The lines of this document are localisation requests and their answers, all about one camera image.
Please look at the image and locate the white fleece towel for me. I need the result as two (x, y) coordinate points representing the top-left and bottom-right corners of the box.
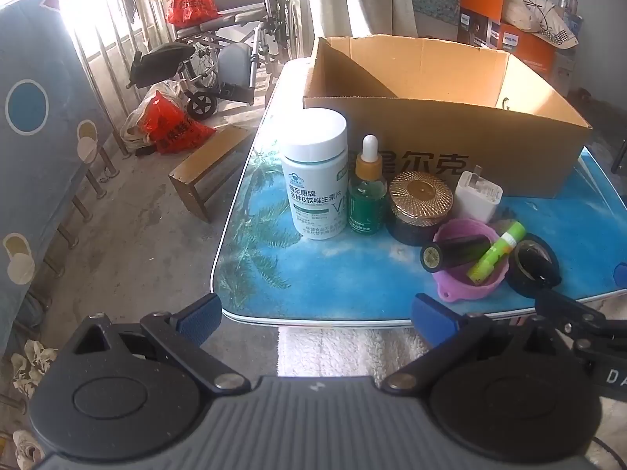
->
(277, 325), (432, 378)

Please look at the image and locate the black jar with gold lid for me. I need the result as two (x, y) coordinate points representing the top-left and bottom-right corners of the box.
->
(386, 170), (454, 246)

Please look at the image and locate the cardboard box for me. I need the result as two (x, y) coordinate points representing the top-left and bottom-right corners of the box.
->
(303, 34), (593, 199)

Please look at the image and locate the clear plastic bottle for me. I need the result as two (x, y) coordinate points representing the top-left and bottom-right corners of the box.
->
(558, 0), (584, 35)

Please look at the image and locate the pink plastic bowl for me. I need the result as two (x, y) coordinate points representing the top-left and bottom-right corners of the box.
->
(432, 218), (513, 303)

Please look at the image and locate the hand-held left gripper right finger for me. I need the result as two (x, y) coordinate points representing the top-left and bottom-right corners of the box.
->
(381, 293), (586, 396)

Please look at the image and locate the white shoe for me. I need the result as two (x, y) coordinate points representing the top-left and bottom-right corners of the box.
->
(11, 340), (60, 400)
(12, 430), (47, 470)

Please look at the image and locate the white charger plug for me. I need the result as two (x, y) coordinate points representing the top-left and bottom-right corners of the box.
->
(453, 170), (504, 223)

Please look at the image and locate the cream checked cloth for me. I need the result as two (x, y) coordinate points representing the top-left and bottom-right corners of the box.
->
(504, 0), (580, 50)

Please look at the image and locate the grey-blue patterned play mat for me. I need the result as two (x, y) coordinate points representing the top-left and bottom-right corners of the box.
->
(0, 0), (116, 353)

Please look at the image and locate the small wooden stool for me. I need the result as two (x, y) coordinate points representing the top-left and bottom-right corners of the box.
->
(169, 125), (253, 223)

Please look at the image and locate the black cylindrical battery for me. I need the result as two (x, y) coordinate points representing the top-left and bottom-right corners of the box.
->
(420, 234), (491, 272)

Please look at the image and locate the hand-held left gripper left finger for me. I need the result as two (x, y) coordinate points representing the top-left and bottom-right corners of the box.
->
(56, 294), (248, 395)

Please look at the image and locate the green dropper bottle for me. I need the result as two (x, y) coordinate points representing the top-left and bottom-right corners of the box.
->
(347, 134), (388, 235)

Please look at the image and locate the grey wheelchair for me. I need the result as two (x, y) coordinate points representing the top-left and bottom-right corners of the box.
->
(128, 0), (305, 121)

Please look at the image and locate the white plastic bag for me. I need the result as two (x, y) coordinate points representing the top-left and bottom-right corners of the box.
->
(120, 81), (184, 152)

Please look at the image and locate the green lip balm stick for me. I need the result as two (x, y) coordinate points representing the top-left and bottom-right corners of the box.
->
(466, 220), (526, 285)

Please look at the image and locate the black tape roll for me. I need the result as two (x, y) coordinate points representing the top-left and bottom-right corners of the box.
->
(506, 232), (562, 298)

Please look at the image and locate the white supplement bottle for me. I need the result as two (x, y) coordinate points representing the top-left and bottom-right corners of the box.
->
(280, 108), (350, 240)

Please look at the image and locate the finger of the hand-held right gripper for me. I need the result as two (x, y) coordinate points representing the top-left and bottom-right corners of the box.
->
(534, 288), (627, 340)

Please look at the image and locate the grey curtain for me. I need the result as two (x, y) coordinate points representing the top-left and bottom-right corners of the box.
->
(299, 0), (417, 60)

